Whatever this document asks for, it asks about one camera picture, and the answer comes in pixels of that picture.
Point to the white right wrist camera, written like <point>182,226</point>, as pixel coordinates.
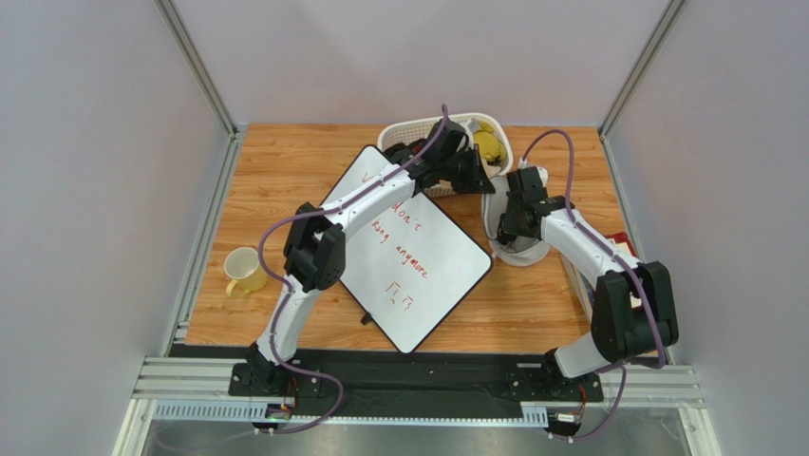
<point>530,173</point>

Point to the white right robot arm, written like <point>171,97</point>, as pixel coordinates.
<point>633,313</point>

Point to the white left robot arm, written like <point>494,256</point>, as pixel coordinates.
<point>316,246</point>

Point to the white mesh laundry bag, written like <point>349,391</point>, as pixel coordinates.
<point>522,252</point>

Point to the white whiteboard with red writing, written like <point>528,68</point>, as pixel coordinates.
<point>410,267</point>

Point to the red hardcover book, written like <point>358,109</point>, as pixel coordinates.
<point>622,241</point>

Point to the yellow garment in basket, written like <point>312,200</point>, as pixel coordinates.
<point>491,148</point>

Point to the white plastic laundry basket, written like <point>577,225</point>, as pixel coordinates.
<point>414,135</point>

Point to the beige bra in basket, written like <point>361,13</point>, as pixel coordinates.
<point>491,169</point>

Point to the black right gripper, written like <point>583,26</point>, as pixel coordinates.
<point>512,226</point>

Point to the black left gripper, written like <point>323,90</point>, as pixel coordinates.
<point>478,181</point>

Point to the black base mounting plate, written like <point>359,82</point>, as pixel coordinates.
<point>386,384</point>

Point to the yellow mug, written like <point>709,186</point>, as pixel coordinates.
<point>243,268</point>

